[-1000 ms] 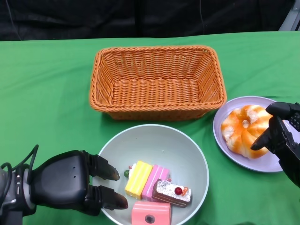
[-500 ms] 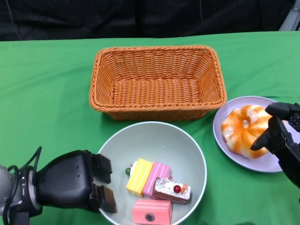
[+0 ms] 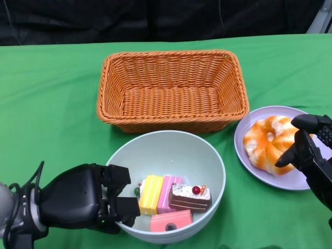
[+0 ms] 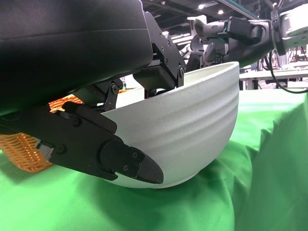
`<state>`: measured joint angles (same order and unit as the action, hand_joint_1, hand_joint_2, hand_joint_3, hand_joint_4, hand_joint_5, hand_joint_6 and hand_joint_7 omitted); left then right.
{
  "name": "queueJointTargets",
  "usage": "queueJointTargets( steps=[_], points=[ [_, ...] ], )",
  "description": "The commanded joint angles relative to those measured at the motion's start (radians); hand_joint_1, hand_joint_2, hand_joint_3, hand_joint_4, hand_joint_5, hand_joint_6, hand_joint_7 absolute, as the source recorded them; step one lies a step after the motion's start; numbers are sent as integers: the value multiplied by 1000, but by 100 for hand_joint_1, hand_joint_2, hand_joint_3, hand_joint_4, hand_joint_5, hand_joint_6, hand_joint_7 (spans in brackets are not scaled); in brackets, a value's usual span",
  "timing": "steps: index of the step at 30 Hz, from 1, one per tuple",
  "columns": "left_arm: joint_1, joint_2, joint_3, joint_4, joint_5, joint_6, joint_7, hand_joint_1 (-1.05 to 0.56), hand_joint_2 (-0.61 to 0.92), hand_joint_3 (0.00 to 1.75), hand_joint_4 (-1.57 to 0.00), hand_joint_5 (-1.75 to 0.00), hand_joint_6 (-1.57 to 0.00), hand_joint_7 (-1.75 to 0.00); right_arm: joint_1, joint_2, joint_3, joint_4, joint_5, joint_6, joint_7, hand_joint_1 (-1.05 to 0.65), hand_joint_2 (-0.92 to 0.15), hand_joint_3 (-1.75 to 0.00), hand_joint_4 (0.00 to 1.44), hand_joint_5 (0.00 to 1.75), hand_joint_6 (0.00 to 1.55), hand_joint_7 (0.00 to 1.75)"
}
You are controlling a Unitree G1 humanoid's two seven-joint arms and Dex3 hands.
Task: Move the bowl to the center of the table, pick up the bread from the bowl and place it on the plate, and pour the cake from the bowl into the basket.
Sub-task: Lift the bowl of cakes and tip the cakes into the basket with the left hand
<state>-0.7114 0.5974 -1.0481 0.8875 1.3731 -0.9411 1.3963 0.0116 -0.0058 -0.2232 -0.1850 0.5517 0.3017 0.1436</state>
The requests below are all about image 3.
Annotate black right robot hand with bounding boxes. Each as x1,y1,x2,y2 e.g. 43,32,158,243
274,114,332,229

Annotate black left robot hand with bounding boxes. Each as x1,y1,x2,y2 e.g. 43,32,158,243
38,162,142,234

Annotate ring-shaped donut bread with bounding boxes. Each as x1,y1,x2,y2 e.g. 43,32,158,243
243,116,299,176

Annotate pale grey bowl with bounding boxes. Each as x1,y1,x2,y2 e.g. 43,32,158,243
105,130,227,245

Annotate yellow striped cake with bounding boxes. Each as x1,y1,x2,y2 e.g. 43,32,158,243
133,175,165,216

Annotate white lavender plate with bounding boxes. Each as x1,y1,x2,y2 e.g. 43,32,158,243
233,105,314,191

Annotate pink cake with blueberry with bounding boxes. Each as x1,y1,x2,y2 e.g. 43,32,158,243
149,209,194,233

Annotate chocolate cake slice with cherry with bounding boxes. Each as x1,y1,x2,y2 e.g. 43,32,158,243
169,183,212,214

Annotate orange wicker basket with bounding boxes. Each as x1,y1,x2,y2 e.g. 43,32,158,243
96,49,250,134

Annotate black backdrop cloth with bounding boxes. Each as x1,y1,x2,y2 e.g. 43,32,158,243
0,0,332,47

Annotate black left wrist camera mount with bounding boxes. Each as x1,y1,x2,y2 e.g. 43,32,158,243
7,229,49,249

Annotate grey metal frame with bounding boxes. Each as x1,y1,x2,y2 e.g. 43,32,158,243
306,0,332,34

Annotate thin hanging cable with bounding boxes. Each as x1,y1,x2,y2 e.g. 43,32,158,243
217,0,225,36

